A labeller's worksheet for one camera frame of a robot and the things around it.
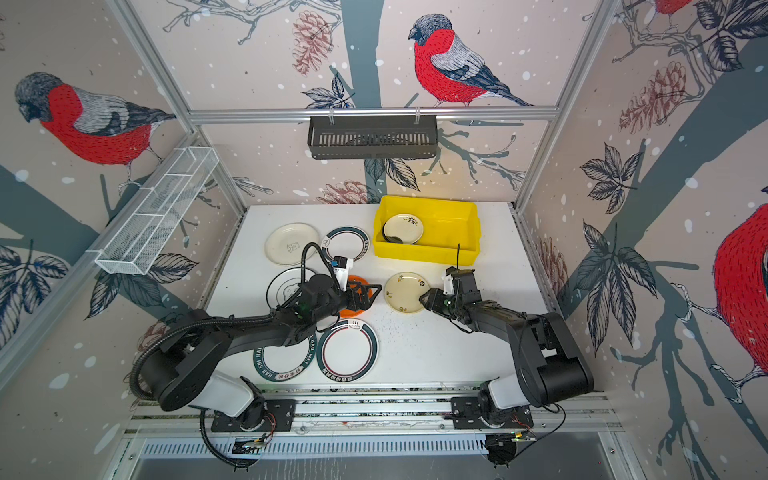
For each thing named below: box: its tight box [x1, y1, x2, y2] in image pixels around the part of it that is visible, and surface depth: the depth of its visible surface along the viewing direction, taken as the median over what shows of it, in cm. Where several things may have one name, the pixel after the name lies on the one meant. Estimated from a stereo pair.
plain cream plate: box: [264, 222, 320, 265], surface depth 113 cm
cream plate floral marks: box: [384, 271, 430, 314], surface depth 99 cm
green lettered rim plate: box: [253, 333, 317, 382], surface depth 83 cm
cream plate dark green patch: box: [384, 214, 424, 244], surface depth 113 cm
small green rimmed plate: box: [321, 226, 371, 262], surface depth 113 cm
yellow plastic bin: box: [373, 196, 481, 266], surface depth 113 cm
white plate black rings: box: [266, 267, 316, 309], surface depth 100 cm
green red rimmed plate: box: [316, 318, 379, 383], surface depth 85 cm
